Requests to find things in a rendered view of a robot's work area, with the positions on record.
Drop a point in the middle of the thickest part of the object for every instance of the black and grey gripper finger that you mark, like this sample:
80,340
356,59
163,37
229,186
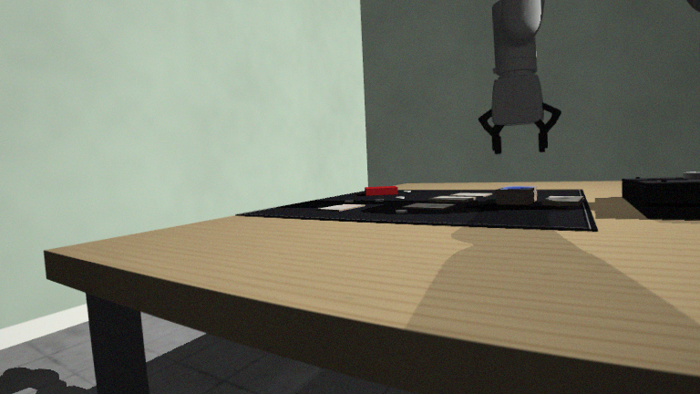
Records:
544,128
494,132

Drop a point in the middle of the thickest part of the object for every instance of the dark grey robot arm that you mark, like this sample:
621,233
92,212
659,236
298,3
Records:
514,35

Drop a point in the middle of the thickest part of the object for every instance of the black card cloth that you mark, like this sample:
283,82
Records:
483,210

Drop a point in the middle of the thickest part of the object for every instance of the red rectangular block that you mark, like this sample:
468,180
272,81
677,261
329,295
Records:
381,190

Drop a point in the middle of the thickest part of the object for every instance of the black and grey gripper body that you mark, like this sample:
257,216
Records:
515,101

